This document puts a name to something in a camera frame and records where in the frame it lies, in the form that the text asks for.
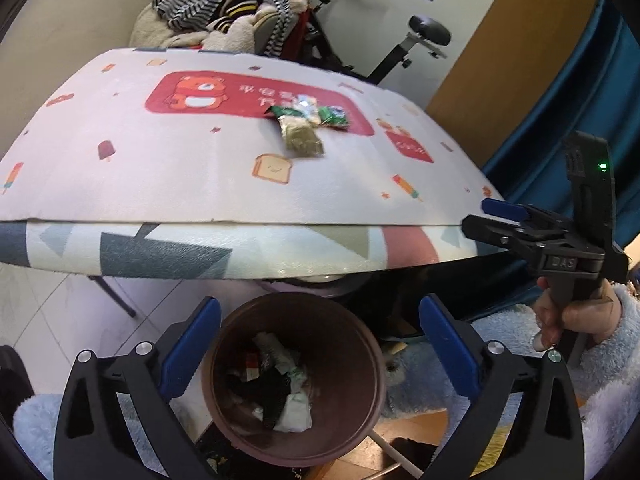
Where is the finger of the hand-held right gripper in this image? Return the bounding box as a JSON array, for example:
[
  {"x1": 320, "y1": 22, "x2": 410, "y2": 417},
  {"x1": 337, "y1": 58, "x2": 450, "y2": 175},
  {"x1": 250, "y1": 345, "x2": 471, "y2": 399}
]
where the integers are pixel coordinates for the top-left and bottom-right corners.
[
  {"x1": 460, "y1": 214, "x2": 542, "y2": 257},
  {"x1": 481, "y1": 198, "x2": 532, "y2": 222}
]

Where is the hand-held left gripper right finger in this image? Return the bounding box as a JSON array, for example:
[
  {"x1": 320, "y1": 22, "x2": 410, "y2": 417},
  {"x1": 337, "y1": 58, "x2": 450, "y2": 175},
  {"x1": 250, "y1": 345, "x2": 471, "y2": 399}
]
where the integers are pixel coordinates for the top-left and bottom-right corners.
[{"x1": 419, "y1": 294, "x2": 586, "y2": 480}]

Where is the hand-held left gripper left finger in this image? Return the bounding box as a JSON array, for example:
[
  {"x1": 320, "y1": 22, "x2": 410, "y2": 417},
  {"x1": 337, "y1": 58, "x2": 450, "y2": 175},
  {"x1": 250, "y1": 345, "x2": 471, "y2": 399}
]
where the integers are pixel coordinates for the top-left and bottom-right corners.
[{"x1": 52, "y1": 296, "x2": 223, "y2": 480}]

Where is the brown trash bin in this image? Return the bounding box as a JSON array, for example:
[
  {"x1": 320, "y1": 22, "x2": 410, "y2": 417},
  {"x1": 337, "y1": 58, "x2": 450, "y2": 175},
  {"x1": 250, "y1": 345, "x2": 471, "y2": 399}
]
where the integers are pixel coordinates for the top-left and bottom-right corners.
[{"x1": 201, "y1": 292, "x2": 387, "y2": 469}]

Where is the person's right forearm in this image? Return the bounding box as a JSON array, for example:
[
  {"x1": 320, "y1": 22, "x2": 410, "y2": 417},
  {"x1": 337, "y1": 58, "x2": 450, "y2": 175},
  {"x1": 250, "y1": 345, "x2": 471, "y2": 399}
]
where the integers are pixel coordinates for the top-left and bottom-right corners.
[{"x1": 567, "y1": 282, "x2": 640, "y2": 480}]

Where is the person's right hand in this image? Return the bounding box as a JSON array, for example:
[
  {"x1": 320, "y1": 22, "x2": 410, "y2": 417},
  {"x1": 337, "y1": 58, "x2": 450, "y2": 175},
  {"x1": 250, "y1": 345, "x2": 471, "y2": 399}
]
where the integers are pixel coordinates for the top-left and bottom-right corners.
[{"x1": 532, "y1": 277, "x2": 624, "y2": 353}]

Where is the light blue fluffy robe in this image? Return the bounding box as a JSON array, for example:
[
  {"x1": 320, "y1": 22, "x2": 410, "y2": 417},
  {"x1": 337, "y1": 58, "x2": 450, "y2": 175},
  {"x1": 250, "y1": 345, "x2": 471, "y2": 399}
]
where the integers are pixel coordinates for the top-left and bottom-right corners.
[{"x1": 12, "y1": 304, "x2": 640, "y2": 480}]

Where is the black table leg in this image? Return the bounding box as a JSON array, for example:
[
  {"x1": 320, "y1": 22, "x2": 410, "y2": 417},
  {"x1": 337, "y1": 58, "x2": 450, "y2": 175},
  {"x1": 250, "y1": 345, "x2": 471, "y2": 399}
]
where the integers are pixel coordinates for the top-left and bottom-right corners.
[{"x1": 86, "y1": 274, "x2": 137, "y2": 319}]

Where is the blue curtain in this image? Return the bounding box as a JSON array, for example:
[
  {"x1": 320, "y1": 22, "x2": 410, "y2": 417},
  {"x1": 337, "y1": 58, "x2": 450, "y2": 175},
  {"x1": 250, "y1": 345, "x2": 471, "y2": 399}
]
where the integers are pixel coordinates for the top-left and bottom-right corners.
[{"x1": 481, "y1": 0, "x2": 640, "y2": 263}]

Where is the wooden door panel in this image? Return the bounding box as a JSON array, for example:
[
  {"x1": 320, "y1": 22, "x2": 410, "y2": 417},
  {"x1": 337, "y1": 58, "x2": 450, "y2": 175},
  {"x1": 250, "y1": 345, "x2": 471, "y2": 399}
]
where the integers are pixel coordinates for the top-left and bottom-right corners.
[{"x1": 425, "y1": 0, "x2": 602, "y2": 167}]

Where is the black exercise bike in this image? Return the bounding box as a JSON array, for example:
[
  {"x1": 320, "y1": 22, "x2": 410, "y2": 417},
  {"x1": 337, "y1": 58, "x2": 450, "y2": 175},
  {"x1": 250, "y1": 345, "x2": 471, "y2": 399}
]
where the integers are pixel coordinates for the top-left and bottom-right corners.
[{"x1": 294, "y1": 0, "x2": 452, "y2": 87}]

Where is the printed bear table mat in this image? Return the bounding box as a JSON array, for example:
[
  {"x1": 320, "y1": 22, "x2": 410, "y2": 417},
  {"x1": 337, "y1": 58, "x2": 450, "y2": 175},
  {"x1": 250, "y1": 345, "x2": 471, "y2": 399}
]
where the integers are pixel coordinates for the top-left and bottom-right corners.
[{"x1": 0, "y1": 47, "x2": 507, "y2": 227}]

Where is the small green packet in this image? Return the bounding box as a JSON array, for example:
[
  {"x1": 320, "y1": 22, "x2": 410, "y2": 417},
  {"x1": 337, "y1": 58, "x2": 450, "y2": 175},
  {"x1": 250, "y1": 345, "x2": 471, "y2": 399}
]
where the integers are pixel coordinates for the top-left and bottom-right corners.
[{"x1": 317, "y1": 104, "x2": 352, "y2": 132}]

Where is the green and gold snack packet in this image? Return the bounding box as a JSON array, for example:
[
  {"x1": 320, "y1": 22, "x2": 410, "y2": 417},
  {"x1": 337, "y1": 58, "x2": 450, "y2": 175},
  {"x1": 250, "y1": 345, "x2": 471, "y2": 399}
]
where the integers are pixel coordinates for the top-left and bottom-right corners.
[{"x1": 269, "y1": 105, "x2": 326, "y2": 158}]

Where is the cream fleece blanket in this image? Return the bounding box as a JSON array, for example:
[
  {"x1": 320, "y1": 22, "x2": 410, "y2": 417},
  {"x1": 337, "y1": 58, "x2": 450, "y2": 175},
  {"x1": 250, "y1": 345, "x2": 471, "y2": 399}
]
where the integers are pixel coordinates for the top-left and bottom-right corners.
[{"x1": 129, "y1": 1, "x2": 259, "y2": 54}]

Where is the black and yellow striped garment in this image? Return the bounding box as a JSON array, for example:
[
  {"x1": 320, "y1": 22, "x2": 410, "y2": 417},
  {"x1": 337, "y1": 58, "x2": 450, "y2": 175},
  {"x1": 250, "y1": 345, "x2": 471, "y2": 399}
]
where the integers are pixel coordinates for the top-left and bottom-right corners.
[{"x1": 206, "y1": 0, "x2": 262, "y2": 32}]

